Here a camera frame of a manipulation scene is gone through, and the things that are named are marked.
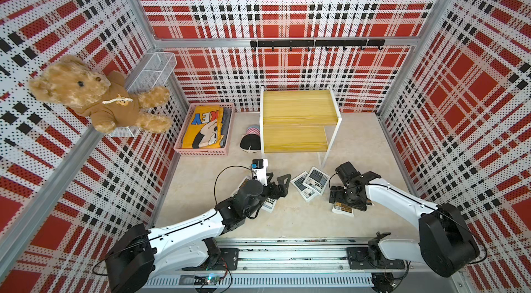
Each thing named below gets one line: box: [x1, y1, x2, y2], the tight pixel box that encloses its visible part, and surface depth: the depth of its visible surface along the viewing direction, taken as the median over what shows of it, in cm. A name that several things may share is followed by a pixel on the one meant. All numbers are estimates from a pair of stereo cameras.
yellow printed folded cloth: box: [181, 105, 225, 150], surface depth 106 cm
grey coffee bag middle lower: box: [290, 171, 319, 203], surface depth 92 cm
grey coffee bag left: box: [260, 197, 278, 214], surface depth 88 cm
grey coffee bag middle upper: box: [302, 165, 331, 196], surface depth 93 cm
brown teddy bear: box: [29, 55, 173, 133], surface depth 54 cm
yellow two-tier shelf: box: [259, 85, 343, 169], surface depth 79 cm
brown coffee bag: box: [331, 201, 354, 218], surface depth 86 cm
